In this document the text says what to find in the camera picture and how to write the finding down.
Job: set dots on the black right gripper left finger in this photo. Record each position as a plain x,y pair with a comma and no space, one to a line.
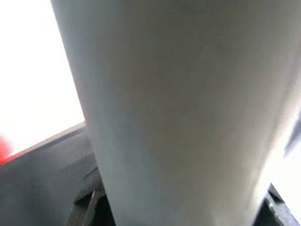
91,204

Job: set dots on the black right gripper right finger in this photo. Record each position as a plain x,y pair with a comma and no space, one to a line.
279,209

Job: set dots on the white plastic table leg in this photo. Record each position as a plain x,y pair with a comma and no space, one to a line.
176,106

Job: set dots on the red plastic stool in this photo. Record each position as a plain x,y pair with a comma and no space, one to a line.
4,150

